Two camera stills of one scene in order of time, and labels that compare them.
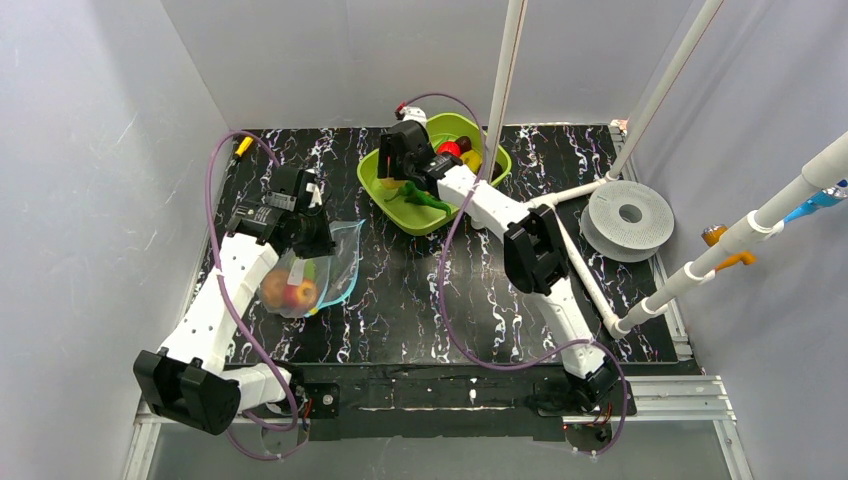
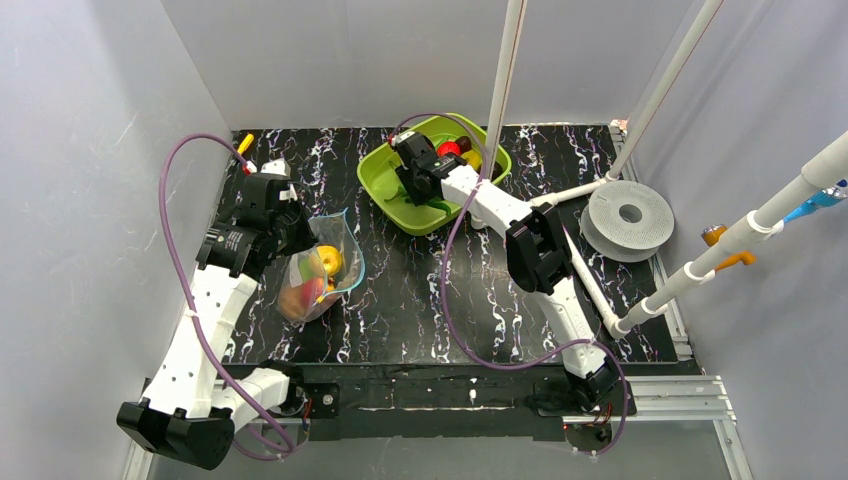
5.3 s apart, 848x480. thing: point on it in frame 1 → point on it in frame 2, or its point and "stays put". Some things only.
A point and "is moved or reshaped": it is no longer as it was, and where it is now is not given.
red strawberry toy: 450,147 stays put
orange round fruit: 274,288 → 292,302
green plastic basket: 412,217 stays put
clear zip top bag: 295,286 is moved or reshaped
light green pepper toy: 309,270 stays put
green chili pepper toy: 414,195 stays put
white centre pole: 508,84 stays put
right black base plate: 555,398 stays put
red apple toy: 302,296 is moved or reshaped
